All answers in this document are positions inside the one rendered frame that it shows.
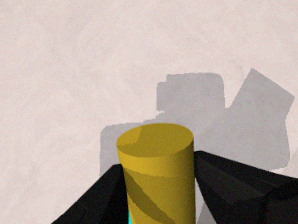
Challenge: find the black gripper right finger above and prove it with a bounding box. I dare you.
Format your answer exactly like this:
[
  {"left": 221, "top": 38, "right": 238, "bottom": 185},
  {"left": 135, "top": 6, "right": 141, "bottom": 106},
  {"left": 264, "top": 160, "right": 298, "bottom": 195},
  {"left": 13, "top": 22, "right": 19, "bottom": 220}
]
[{"left": 194, "top": 151, "right": 298, "bottom": 224}]

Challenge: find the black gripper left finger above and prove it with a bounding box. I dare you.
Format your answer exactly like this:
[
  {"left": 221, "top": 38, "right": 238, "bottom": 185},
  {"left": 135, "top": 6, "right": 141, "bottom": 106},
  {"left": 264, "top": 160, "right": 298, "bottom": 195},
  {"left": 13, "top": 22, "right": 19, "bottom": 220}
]
[{"left": 52, "top": 164, "right": 129, "bottom": 224}]

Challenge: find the yellow cylinder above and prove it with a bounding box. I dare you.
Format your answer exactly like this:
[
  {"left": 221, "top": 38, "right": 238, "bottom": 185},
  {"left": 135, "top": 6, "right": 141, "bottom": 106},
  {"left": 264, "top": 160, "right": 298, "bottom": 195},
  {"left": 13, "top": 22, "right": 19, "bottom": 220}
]
[{"left": 116, "top": 123, "right": 197, "bottom": 224}]

